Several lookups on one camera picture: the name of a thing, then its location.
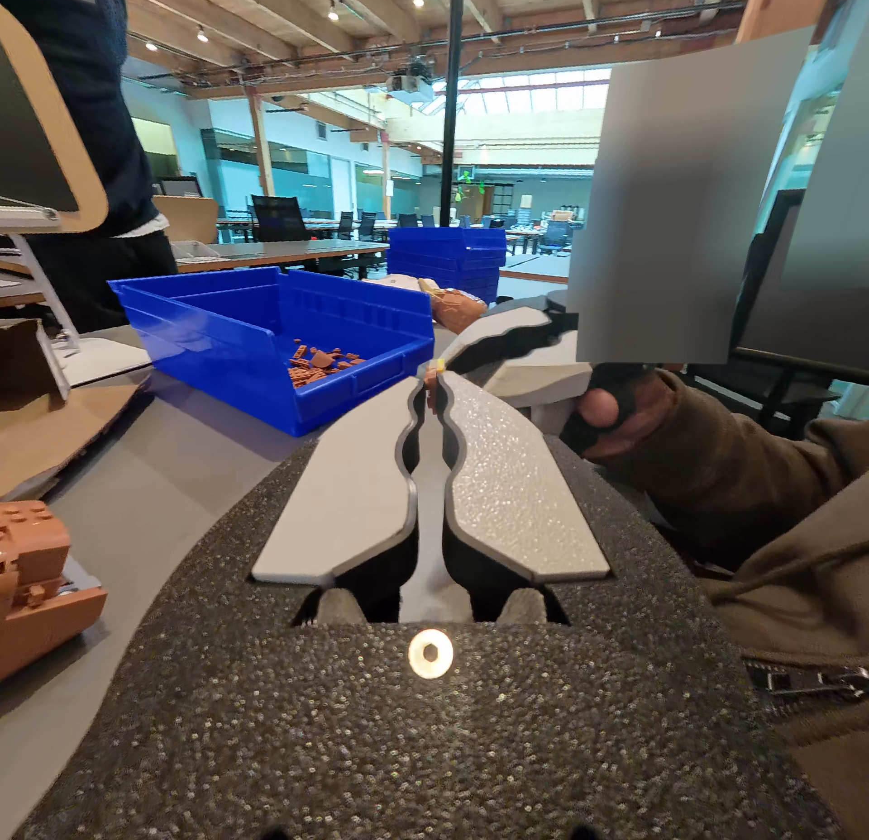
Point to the blue plastic bin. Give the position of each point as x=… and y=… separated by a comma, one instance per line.
x=217, y=325

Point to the wooden background table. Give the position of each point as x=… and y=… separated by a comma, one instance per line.
x=285, y=253

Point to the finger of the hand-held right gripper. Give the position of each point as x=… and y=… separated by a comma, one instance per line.
x=509, y=331
x=543, y=379

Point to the white screen stand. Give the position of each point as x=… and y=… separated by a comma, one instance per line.
x=82, y=358

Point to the black monitor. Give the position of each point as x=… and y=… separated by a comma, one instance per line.
x=815, y=297

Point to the black pole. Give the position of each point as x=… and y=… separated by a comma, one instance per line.
x=451, y=101

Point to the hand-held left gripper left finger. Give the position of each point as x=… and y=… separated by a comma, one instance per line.
x=346, y=508

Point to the small yellow brick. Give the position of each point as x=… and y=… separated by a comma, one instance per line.
x=435, y=368

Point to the stack of blue bins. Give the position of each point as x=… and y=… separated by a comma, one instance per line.
x=448, y=259

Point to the black office chair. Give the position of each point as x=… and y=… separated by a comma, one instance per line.
x=279, y=219

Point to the pile of brown bricks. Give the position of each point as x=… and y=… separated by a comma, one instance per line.
x=323, y=363

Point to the tan chair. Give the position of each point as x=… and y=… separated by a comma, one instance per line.
x=188, y=220

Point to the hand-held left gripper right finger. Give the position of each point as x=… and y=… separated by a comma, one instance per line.
x=523, y=508

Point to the brown toy figure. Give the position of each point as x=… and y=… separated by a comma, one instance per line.
x=455, y=308

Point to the wood-framed black screen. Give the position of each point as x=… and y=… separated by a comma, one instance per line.
x=27, y=135

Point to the person's right forearm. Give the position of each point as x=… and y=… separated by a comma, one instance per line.
x=747, y=460

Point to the ceiling projector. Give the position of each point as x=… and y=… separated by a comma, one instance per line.
x=412, y=83

